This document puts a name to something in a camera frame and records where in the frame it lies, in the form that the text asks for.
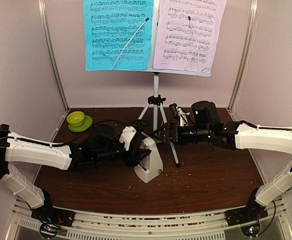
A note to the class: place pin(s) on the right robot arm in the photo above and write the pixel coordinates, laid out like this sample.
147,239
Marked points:
277,139

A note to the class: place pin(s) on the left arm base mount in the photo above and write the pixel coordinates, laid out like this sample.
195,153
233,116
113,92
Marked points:
52,221

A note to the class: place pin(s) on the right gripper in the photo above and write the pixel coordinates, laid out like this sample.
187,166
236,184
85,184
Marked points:
175,127

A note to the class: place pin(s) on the white metronome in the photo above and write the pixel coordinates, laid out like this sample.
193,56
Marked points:
152,165

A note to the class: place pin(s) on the green bowl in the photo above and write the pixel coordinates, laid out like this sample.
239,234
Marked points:
76,118

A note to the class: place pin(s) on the aluminium corner post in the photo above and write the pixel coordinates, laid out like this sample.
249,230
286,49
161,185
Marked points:
51,53
247,49

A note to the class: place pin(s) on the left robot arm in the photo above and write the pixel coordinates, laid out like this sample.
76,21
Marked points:
17,148

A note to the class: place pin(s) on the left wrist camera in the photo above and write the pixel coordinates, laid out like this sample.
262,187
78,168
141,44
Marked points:
132,131

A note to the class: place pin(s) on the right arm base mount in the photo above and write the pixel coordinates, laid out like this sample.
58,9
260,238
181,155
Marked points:
249,221

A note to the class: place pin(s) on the lilac sheet music page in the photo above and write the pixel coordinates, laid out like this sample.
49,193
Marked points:
187,35

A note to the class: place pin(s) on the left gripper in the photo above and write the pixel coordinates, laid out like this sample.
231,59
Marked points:
133,158

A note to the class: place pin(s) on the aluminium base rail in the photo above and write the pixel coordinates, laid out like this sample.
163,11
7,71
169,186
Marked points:
205,225

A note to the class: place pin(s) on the right aluminium corner post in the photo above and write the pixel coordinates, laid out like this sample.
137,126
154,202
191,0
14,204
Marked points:
247,49

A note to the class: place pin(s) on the blue sheet music page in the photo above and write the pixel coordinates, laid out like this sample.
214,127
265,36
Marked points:
118,34

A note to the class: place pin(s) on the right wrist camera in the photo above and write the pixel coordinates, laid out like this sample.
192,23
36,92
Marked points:
179,114

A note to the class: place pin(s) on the left aluminium corner post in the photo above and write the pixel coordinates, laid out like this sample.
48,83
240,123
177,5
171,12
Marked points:
51,53

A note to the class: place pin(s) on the white perforated music stand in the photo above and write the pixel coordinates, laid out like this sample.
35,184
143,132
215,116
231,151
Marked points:
156,100

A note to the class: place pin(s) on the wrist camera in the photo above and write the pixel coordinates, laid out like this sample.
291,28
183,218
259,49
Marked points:
179,114
132,131

